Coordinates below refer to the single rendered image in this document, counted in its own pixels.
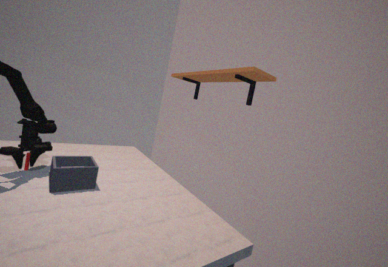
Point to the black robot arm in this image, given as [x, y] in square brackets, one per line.
[29, 109]

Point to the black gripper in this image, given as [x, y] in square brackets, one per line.
[17, 152]

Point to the red peg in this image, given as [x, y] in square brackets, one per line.
[27, 161]

